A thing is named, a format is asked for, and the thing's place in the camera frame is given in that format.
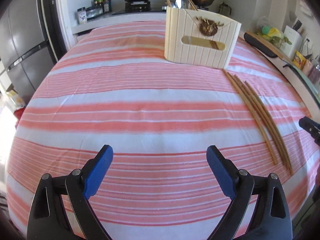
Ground steel spoon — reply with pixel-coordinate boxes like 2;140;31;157
175;0;189;9

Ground wooden cutting board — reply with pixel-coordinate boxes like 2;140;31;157
244;31;293;64

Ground sauce bottles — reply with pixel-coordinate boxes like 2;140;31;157
93;0;112;14

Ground grey refrigerator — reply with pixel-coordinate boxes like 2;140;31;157
1;0;57;104

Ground black gas stove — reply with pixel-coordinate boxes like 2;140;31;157
112;2;167;15

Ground cream utensil holder box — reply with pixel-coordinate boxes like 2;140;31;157
164;8;241;69

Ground green cutting board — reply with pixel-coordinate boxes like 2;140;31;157
282;63;319;107

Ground yellow green bag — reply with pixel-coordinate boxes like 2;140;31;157
257;16;292;48

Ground white knife block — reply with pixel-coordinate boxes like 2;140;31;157
280;20;302;60

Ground spice jar rack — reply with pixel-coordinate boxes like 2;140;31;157
76;6;103;24

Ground yellow snack box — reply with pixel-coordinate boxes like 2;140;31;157
293;51;306;70

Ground pink striped tablecloth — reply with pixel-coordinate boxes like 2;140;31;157
7;21;319;239

